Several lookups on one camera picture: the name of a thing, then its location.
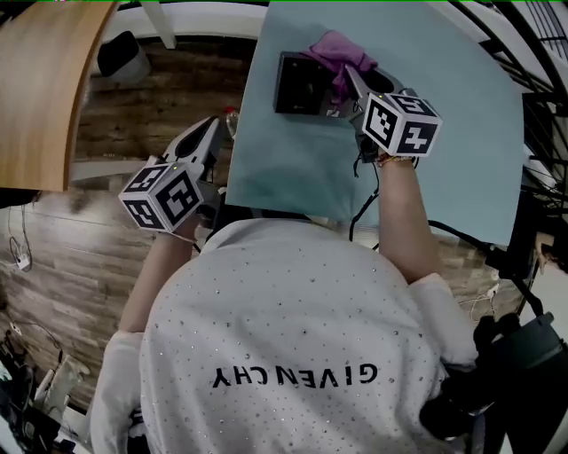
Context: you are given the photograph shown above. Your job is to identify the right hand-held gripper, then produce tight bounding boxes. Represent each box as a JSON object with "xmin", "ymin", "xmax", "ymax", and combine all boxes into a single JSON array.
[{"xmin": 344, "ymin": 65, "xmax": 444, "ymax": 164}]

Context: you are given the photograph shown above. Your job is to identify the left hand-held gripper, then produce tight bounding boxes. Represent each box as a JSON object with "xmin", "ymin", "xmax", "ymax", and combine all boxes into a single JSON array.
[{"xmin": 118, "ymin": 116, "xmax": 224, "ymax": 233}]

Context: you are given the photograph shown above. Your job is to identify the purple cloth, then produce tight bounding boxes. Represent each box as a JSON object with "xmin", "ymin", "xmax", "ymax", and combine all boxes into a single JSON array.
[{"xmin": 301, "ymin": 29, "xmax": 379, "ymax": 107}]

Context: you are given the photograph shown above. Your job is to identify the black keypad device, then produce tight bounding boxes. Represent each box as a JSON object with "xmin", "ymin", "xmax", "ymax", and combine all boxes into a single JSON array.
[{"xmin": 273, "ymin": 51, "xmax": 356, "ymax": 120}]

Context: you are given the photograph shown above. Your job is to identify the person's right forearm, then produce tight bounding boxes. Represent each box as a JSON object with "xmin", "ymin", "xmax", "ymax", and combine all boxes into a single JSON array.
[{"xmin": 376, "ymin": 161, "xmax": 445, "ymax": 285}]

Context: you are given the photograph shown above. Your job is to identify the person's left forearm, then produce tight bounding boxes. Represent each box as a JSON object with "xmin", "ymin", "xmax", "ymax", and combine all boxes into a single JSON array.
[{"xmin": 118, "ymin": 216, "xmax": 201, "ymax": 333}]

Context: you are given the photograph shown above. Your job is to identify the black shoulder pack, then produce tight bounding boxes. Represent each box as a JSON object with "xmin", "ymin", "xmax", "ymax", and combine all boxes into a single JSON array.
[{"xmin": 419, "ymin": 309, "xmax": 568, "ymax": 454}]

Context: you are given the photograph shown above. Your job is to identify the clear plastic bottle red label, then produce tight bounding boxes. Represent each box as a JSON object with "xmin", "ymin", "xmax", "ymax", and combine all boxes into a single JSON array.
[{"xmin": 223, "ymin": 106, "xmax": 241, "ymax": 141}]

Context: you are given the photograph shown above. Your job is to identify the light blue table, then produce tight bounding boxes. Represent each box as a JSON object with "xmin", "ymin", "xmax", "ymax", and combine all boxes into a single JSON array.
[{"xmin": 224, "ymin": 2, "xmax": 525, "ymax": 247}]

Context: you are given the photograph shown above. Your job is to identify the grey trash bin black liner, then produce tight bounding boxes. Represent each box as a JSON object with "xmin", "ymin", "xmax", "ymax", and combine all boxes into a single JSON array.
[{"xmin": 96, "ymin": 30, "xmax": 153, "ymax": 85}]

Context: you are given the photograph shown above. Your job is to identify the black metal railing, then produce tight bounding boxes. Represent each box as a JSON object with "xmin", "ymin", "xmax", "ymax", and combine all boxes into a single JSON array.
[{"xmin": 447, "ymin": 0, "xmax": 568, "ymax": 214}]

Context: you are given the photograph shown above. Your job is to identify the wooden table white legs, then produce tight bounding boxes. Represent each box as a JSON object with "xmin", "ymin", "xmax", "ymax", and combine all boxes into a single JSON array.
[{"xmin": 0, "ymin": 0, "xmax": 178, "ymax": 192}]

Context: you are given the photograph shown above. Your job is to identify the grey device box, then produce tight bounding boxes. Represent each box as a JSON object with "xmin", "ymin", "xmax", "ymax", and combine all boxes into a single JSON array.
[{"xmin": 509, "ymin": 312, "xmax": 568, "ymax": 378}]

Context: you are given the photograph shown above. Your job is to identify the colourful beaded bracelet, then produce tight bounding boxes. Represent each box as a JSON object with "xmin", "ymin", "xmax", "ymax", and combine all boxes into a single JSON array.
[{"xmin": 375, "ymin": 153, "xmax": 419, "ymax": 169}]

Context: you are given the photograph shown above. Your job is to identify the thick black cable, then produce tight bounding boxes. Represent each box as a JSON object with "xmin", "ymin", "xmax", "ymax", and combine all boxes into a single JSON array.
[{"xmin": 348, "ymin": 161, "xmax": 547, "ymax": 316}]

